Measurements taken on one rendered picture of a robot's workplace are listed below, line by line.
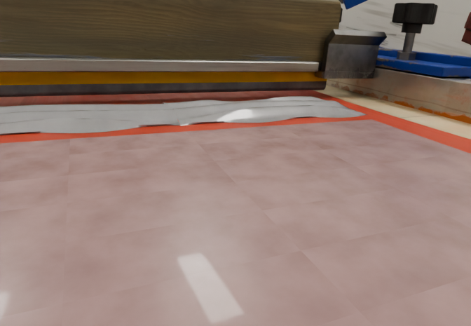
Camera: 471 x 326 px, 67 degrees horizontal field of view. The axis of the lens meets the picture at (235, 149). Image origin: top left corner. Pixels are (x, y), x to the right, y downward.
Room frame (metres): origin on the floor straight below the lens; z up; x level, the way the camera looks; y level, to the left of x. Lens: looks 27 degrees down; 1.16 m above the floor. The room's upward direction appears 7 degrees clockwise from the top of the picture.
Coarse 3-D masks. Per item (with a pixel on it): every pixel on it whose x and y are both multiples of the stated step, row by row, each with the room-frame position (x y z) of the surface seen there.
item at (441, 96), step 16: (336, 80) 0.48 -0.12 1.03; (352, 80) 0.46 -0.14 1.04; (368, 80) 0.43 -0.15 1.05; (384, 80) 0.41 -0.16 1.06; (400, 80) 0.39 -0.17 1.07; (416, 80) 0.37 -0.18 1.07; (432, 80) 0.36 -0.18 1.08; (448, 80) 0.34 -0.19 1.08; (464, 80) 0.34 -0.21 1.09; (384, 96) 0.40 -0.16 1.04; (400, 96) 0.38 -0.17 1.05; (416, 96) 0.37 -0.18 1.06; (432, 96) 0.35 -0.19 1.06; (448, 96) 0.34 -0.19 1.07; (464, 96) 0.32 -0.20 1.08; (432, 112) 0.34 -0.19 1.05; (448, 112) 0.33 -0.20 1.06; (464, 112) 0.32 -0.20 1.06
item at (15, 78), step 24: (0, 72) 0.28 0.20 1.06; (24, 72) 0.29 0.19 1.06; (48, 72) 0.30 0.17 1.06; (72, 72) 0.31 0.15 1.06; (96, 72) 0.31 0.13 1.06; (120, 72) 0.32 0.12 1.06; (144, 72) 0.33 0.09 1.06; (168, 72) 0.34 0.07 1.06; (192, 72) 0.35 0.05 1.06; (216, 72) 0.36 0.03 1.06; (240, 72) 0.37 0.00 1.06; (264, 72) 0.39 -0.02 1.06; (288, 72) 0.40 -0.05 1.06; (312, 72) 0.41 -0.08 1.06
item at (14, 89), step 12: (48, 84) 0.30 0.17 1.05; (60, 84) 0.30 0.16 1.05; (72, 84) 0.30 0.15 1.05; (84, 84) 0.31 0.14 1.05; (96, 84) 0.31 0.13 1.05; (108, 84) 0.32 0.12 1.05; (120, 84) 0.32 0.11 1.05; (132, 84) 0.33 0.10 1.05; (144, 84) 0.33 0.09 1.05; (156, 84) 0.34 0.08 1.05; (168, 84) 0.34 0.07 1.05; (180, 84) 0.35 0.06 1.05; (192, 84) 0.35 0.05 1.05; (204, 84) 0.36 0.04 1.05; (216, 84) 0.36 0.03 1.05; (228, 84) 0.37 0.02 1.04; (240, 84) 0.37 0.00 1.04; (252, 84) 0.38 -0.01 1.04; (264, 84) 0.39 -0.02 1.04; (276, 84) 0.39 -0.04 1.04; (288, 84) 0.40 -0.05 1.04; (300, 84) 0.41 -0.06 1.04; (312, 84) 0.41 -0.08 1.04; (324, 84) 0.42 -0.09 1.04; (0, 96) 0.28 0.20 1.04; (12, 96) 0.28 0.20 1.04; (24, 96) 0.29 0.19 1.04
